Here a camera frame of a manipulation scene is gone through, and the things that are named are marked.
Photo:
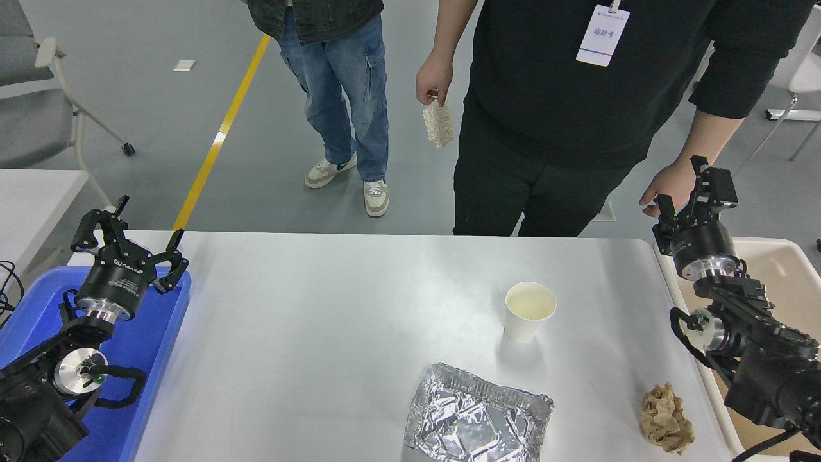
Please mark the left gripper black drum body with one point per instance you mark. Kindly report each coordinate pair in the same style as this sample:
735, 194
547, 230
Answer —
118, 285

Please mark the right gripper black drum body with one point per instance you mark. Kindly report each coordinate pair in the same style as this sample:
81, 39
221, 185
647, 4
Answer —
699, 240

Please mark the white paper cup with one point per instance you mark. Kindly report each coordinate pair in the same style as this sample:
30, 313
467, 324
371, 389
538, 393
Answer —
527, 317

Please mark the tan paper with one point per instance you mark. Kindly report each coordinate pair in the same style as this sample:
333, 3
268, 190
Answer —
667, 420

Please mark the pale rice snack bar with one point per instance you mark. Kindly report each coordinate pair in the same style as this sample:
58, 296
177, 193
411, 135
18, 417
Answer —
439, 125

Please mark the crinkled silver foil tray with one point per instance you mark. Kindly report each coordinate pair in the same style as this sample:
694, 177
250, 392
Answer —
474, 423

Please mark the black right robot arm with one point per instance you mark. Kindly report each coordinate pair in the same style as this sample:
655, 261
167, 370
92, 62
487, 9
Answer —
770, 366

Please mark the person's left forearm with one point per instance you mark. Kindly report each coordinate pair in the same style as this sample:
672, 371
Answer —
712, 138

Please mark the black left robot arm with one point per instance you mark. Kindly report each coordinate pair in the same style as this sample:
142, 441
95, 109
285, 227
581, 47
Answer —
32, 417

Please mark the person's right forearm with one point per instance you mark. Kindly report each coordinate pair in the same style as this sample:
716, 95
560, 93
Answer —
452, 29

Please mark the person's left hand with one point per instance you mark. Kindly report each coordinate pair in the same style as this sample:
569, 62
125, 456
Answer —
673, 183

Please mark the person's right hand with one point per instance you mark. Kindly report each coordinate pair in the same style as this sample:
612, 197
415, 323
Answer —
435, 77

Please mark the silver floor plate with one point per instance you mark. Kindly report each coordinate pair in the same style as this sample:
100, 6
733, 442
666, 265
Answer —
606, 212

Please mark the blue plastic tray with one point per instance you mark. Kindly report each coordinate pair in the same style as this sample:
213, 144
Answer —
157, 333

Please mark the white table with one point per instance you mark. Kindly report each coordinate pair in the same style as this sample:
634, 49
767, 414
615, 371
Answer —
32, 199

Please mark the large pale plastic bin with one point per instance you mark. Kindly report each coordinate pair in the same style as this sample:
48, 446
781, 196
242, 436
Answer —
786, 276

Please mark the grey office chair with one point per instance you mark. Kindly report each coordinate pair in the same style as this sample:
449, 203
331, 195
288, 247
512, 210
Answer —
32, 122

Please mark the white plastic chair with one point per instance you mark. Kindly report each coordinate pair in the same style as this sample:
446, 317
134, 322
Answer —
805, 70

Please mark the person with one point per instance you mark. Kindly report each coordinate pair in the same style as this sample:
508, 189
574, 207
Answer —
545, 96
346, 83

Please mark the white name badge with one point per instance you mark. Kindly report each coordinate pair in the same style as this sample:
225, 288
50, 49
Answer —
603, 35

